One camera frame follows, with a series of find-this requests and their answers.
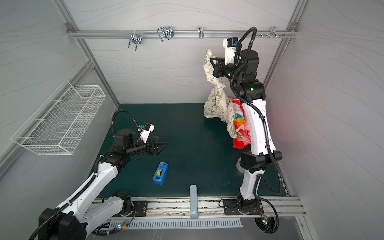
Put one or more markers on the small metal hook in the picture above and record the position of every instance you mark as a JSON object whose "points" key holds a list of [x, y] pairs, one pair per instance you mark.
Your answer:
{"points": [[201, 32]]}

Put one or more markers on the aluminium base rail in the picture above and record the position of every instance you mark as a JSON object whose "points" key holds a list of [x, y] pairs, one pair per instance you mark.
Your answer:
{"points": [[211, 207]]}

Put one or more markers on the metal u-bolt hook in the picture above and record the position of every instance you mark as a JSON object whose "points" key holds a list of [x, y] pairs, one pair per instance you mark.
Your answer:
{"points": [[165, 33], [135, 40]]}

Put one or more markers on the metal crossbar rail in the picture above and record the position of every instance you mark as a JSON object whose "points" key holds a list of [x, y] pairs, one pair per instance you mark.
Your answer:
{"points": [[179, 34]]}

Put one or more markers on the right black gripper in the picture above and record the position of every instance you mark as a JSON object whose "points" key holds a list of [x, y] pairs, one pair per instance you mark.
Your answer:
{"points": [[217, 69]]}

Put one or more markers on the red multicolour cloth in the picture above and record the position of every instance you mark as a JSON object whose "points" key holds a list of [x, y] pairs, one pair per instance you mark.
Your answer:
{"points": [[242, 129]]}

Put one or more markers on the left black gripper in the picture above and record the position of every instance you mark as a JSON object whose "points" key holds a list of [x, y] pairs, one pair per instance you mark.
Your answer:
{"points": [[154, 152]]}

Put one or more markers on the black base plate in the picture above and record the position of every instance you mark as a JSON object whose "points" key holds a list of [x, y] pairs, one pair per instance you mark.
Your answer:
{"points": [[242, 207], [139, 207]]}

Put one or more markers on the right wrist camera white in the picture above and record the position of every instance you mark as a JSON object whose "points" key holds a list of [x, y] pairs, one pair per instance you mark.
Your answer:
{"points": [[230, 46]]}

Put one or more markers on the cream patterned cloth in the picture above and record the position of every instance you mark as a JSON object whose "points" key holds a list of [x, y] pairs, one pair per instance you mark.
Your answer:
{"points": [[218, 105]]}

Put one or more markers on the white wire basket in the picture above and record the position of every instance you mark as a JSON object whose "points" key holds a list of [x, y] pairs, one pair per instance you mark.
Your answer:
{"points": [[58, 125]]}

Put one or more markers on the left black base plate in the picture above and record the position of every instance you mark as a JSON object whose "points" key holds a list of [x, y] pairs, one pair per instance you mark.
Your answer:
{"points": [[139, 207]]}

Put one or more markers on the light blue block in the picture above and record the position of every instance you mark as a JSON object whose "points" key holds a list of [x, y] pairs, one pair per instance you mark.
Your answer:
{"points": [[194, 202]]}

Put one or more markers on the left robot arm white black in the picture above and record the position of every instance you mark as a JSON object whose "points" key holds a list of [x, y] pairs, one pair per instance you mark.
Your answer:
{"points": [[72, 219]]}

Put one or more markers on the metal u-bolt hook left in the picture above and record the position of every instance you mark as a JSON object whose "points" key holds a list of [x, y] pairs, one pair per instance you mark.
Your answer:
{"points": [[135, 40]]}

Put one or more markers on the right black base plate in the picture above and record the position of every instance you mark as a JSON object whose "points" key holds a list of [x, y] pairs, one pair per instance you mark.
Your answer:
{"points": [[242, 207]]}

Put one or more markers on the metal bracket hook right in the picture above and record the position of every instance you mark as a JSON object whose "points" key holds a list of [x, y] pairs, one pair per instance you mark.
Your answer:
{"points": [[272, 33]]}

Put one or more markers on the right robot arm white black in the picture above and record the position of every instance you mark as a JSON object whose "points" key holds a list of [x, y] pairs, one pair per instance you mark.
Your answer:
{"points": [[240, 66]]}

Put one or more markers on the white vent strip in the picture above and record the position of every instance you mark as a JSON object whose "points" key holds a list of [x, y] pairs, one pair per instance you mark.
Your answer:
{"points": [[209, 223]]}

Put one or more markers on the blue tape dispenser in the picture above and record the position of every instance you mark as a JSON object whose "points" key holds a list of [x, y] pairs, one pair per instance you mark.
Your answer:
{"points": [[161, 173]]}

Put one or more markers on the metal u-bolt hook middle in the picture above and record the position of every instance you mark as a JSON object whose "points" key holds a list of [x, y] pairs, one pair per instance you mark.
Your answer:
{"points": [[165, 33]]}

